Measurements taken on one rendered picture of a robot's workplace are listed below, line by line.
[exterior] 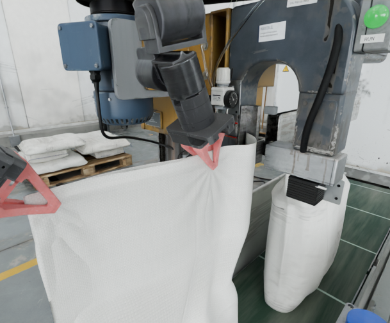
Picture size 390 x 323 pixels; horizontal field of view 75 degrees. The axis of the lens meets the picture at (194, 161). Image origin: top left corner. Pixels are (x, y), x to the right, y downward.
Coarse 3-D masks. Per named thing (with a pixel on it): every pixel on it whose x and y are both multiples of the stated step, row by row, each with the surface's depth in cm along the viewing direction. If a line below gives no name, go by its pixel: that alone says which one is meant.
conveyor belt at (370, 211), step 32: (352, 192) 186; (384, 192) 186; (352, 224) 147; (384, 224) 147; (352, 256) 121; (256, 288) 103; (320, 288) 103; (352, 288) 103; (256, 320) 90; (288, 320) 90; (320, 320) 90
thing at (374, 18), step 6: (378, 6) 35; (384, 6) 35; (366, 12) 36; (372, 12) 35; (378, 12) 35; (384, 12) 35; (366, 18) 36; (372, 18) 35; (378, 18) 35; (384, 18) 35; (366, 24) 37; (372, 24) 36; (378, 24) 36
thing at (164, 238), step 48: (96, 192) 34; (144, 192) 38; (192, 192) 44; (240, 192) 52; (48, 240) 31; (96, 240) 36; (144, 240) 40; (192, 240) 47; (240, 240) 55; (48, 288) 33; (96, 288) 38; (144, 288) 42; (192, 288) 46
